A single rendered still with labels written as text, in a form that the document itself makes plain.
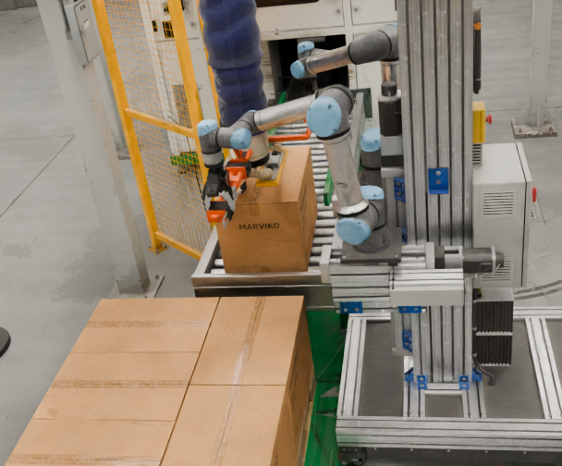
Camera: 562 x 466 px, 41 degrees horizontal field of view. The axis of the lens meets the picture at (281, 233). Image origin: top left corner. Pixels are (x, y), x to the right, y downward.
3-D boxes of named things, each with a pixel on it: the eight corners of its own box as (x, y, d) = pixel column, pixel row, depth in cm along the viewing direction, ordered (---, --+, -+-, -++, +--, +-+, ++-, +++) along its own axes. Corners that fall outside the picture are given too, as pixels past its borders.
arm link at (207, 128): (212, 127, 266) (191, 126, 269) (217, 155, 271) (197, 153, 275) (222, 118, 272) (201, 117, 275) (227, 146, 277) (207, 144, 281)
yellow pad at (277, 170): (268, 153, 358) (266, 143, 355) (288, 152, 356) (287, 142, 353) (256, 187, 329) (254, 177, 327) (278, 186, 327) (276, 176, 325)
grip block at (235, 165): (229, 171, 323) (227, 159, 320) (251, 170, 321) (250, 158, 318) (226, 180, 316) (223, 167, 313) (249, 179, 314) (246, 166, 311)
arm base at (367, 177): (395, 173, 332) (394, 153, 327) (394, 190, 319) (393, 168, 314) (360, 175, 335) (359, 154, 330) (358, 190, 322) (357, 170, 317)
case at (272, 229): (246, 215, 418) (235, 150, 398) (318, 212, 411) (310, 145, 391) (226, 276, 367) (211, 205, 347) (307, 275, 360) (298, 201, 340)
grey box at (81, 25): (93, 53, 400) (79, -5, 385) (103, 52, 399) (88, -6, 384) (79, 66, 383) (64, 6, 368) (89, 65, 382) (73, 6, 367)
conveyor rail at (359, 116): (358, 116, 555) (356, 92, 546) (365, 116, 554) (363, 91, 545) (330, 306, 361) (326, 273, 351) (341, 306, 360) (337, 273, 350)
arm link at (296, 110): (355, 71, 257) (239, 106, 283) (345, 82, 249) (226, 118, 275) (367, 102, 261) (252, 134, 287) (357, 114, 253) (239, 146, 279)
